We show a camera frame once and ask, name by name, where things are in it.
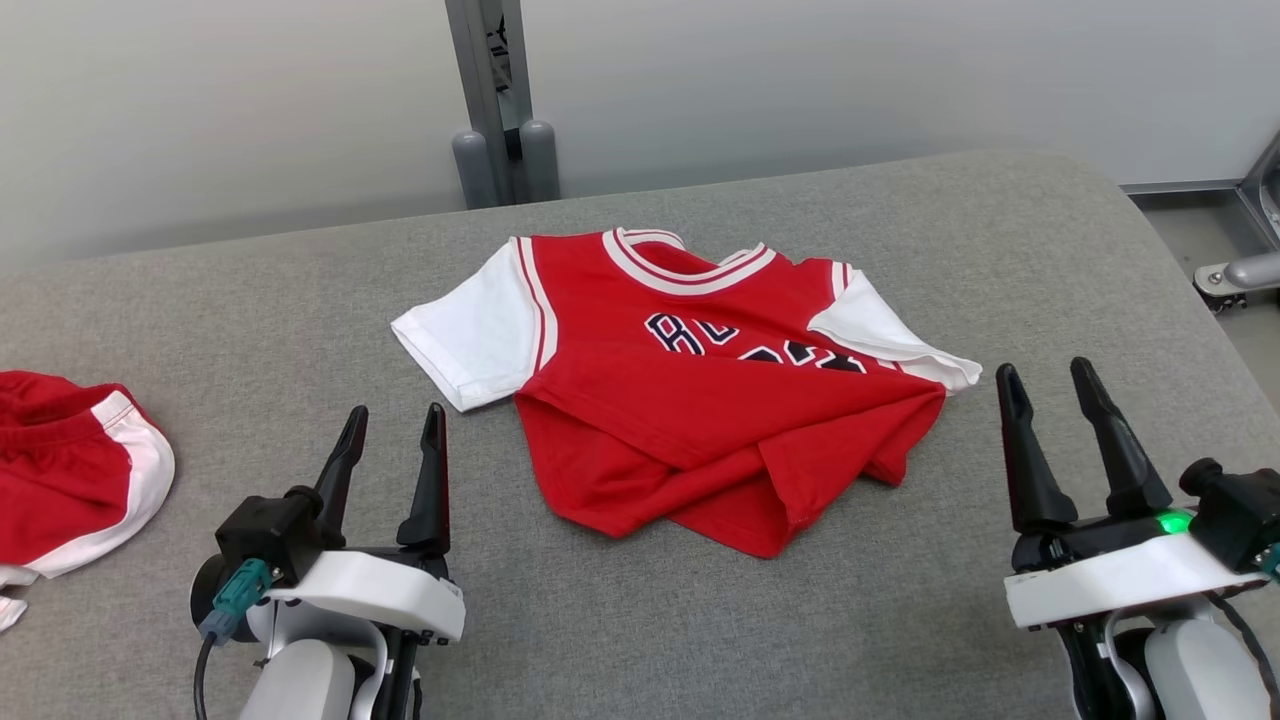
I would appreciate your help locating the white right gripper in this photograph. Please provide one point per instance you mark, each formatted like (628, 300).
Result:
(1120, 580)

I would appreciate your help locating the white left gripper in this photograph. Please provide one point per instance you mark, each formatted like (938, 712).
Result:
(380, 595)

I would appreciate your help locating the red and white basketball jersey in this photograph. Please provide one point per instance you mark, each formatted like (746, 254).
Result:
(650, 420)

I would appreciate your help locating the red shorts with white stripe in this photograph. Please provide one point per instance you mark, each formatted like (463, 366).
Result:
(60, 470)

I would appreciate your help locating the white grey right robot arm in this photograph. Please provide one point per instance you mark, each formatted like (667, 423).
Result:
(1190, 670)

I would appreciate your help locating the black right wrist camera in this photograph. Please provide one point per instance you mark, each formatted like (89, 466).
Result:
(1235, 510)

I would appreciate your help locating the teal left camera plug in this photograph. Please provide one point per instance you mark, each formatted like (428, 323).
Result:
(235, 595)

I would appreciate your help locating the teal camera plug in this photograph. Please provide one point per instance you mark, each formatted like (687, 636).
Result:
(1273, 562)
(235, 595)

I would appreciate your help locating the teal right camera plug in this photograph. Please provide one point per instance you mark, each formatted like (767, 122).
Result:
(1273, 562)

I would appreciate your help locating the grey metal frame leg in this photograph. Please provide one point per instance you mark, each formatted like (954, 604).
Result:
(1250, 272)

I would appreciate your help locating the grey cylindrical post foot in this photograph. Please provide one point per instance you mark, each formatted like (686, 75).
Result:
(540, 160)
(470, 170)

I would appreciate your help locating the grey metal partition post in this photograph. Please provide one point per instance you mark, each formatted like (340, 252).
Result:
(480, 80)

